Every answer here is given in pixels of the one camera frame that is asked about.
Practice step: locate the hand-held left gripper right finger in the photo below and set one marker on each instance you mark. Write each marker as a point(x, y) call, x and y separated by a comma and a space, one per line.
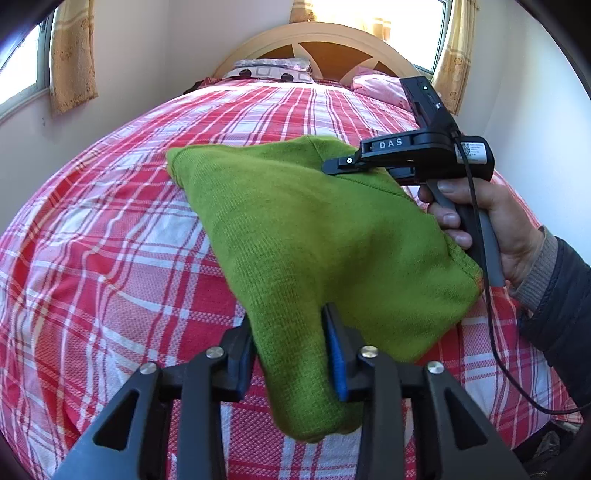
point(337, 364)

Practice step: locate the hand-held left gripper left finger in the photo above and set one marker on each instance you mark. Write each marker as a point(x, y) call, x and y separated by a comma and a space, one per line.
point(238, 360)

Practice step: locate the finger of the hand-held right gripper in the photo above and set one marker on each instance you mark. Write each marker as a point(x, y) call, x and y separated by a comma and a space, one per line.
point(344, 165)

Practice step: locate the green striped knit sweater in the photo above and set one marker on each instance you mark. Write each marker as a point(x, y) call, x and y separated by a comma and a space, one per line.
point(300, 230)

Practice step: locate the person's right forearm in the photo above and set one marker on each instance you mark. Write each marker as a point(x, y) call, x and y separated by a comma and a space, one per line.
point(563, 295)

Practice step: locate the person's right hand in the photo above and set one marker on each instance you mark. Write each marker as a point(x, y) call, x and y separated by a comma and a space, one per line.
point(508, 230)

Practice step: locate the pink floral pillow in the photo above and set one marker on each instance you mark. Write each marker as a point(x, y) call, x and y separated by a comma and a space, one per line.
point(378, 90)

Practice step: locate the yellow patterned curtain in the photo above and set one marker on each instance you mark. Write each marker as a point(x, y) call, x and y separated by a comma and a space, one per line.
point(457, 60)

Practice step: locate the window behind headboard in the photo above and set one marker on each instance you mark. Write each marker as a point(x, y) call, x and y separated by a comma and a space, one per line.
point(438, 41)

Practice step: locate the white patterned pillow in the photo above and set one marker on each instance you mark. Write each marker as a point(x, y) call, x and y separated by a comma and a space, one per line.
point(268, 71)

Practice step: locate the wooden arched headboard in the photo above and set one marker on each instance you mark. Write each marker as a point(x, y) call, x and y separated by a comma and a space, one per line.
point(277, 41)

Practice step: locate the sunlit yellow curtain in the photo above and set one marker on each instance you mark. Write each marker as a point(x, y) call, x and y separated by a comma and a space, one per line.
point(301, 4)

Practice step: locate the dark cloth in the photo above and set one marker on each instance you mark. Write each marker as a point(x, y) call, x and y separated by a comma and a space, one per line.
point(194, 86)

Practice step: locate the red plaid bed sheet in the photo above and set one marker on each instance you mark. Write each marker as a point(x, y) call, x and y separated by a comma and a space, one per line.
point(115, 230)

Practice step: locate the yellow side window curtain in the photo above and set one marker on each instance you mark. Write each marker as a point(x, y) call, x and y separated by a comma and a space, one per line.
point(74, 60)

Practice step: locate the side window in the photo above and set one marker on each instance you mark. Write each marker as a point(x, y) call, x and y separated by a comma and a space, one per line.
point(27, 64)

